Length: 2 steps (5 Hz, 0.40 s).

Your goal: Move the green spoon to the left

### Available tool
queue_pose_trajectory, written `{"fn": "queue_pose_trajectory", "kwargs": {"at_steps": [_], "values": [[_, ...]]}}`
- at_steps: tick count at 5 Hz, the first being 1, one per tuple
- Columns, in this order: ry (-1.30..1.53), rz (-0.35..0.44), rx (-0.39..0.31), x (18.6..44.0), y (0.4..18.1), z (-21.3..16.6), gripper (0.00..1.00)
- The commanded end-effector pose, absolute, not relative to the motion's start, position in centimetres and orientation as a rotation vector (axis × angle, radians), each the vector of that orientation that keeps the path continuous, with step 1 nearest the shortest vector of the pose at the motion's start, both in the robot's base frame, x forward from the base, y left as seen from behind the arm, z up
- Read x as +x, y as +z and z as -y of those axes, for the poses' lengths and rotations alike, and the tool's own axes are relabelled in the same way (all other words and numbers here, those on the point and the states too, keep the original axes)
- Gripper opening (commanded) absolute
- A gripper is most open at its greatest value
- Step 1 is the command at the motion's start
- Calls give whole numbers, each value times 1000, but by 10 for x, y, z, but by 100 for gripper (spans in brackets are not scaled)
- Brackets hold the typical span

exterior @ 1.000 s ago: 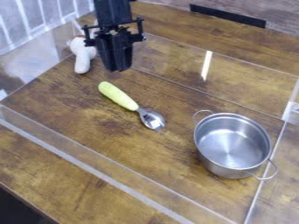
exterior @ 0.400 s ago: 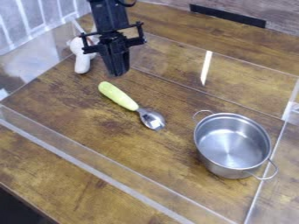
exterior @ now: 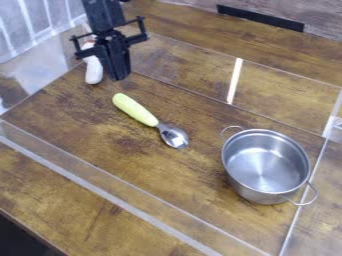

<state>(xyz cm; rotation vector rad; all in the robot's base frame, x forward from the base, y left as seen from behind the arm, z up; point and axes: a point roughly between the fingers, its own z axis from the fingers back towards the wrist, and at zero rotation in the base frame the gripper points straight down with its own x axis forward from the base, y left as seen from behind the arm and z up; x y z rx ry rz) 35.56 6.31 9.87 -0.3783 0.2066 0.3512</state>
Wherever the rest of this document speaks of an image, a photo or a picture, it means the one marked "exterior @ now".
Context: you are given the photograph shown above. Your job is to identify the white toy mushroom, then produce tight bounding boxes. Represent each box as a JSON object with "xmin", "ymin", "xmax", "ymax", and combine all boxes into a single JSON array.
[{"xmin": 81, "ymin": 37, "xmax": 104, "ymax": 85}]

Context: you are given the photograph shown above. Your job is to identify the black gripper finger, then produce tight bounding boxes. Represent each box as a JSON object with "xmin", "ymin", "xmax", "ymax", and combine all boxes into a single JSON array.
[
  {"xmin": 94, "ymin": 38, "xmax": 118, "ymax": 81},
  {"xmin": 108, "ymin": 32, "xmax": 130, "ymax": 80}
]

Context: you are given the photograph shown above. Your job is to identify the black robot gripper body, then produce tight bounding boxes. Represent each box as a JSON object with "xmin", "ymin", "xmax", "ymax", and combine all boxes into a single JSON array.
[{"xmin": 70, "ymin": 0, "xmax": 148, "ymax": 59}]

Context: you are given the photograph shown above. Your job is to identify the stainless steel pot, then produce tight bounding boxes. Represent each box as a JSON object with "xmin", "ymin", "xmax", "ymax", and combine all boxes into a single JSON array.
[{"xmin": 221, "ymin": 126, "xmax": 317, "ymax": 206}]

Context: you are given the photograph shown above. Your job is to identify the black bar on table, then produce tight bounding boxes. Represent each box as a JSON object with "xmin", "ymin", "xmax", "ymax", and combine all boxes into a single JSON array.
[{"xmin": 216, "ymin": 4, "xmax": 304, "ymax": 32}]

